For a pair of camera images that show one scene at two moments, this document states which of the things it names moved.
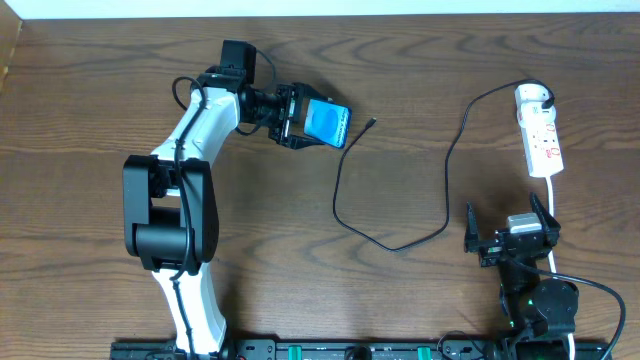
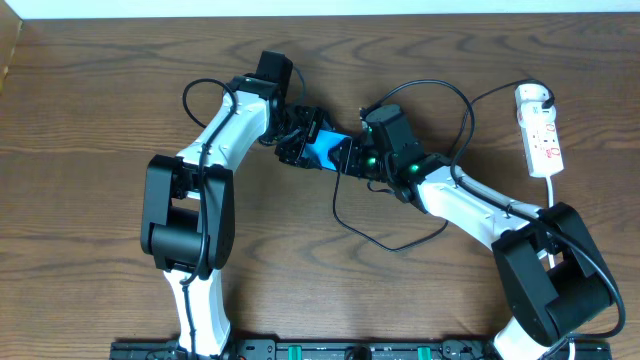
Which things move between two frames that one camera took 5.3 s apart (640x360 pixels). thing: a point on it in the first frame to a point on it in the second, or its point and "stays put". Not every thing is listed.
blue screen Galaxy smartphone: (327, 121) to (329, 151)
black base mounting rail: (510, 349) stays put
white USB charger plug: (530, 112) stays put
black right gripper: (507, 243) to (348, 157)
